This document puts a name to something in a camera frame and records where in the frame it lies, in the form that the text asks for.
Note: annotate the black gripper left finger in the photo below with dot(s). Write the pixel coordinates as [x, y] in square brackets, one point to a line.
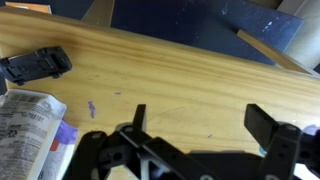
[139, 119]

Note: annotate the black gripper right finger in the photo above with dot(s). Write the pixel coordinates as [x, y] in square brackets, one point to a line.
[260, 125]

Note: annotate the wooden table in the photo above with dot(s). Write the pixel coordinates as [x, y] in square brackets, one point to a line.
[195, 105]

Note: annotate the black toy car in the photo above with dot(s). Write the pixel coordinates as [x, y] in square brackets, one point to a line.
[42, 63]

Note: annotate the dark blue floor rug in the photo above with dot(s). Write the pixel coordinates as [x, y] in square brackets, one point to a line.
[207, 24]

